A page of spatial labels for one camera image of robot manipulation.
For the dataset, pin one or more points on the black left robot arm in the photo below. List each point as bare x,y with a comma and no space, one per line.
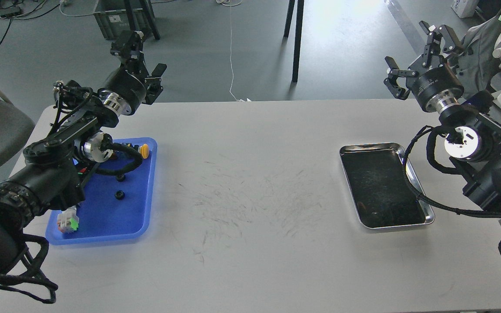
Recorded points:
59,166

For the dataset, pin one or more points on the black table leg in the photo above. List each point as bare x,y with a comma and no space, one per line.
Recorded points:
299,5

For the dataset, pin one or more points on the grey backpack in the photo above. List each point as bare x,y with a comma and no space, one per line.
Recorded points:
475,66

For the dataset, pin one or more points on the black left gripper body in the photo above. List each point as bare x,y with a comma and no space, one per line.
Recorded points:
123,92

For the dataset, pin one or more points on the blue plastic tray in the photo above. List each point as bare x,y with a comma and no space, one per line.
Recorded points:
102,216

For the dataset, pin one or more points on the grey plastic crate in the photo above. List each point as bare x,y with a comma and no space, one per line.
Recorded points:
111,17

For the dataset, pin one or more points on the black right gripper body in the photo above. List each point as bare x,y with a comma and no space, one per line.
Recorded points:
436,81

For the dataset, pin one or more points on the silver metal tray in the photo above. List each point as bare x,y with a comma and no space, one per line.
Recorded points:
380,182

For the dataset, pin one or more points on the black stand leg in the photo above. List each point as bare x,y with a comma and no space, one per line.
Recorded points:
148,15

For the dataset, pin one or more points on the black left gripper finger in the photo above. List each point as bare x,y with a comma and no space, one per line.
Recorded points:
128,48
155,76

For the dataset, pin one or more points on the yellow push button switch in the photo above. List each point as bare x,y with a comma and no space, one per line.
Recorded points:
142,149

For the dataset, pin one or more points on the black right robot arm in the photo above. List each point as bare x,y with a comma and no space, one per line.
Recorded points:
467,142

